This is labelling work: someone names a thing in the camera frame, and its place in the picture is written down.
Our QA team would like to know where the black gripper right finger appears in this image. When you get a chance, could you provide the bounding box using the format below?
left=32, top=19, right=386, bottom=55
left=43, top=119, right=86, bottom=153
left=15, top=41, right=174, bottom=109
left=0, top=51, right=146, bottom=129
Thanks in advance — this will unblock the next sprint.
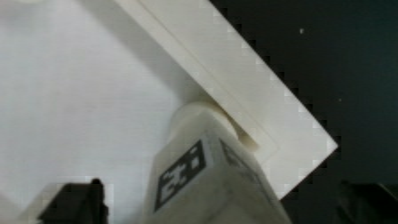
left=336, top=181, right=398, bottom=224

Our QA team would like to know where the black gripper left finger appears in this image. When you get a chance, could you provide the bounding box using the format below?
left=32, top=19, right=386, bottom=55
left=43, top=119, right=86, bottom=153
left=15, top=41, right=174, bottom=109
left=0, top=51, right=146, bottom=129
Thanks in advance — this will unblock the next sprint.
left=39, top=179, right=109, bottom=224

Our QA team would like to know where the white table leg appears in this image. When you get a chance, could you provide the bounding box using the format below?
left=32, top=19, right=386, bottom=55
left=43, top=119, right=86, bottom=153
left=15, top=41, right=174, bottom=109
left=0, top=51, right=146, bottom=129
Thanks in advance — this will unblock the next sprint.
left=141, top=102, right=292, bottom=224

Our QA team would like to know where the white square tabletop tray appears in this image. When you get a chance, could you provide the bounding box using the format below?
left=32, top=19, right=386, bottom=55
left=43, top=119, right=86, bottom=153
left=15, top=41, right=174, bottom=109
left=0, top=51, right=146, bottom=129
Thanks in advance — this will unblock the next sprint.
left=0, top=0, right=342, bottom=224

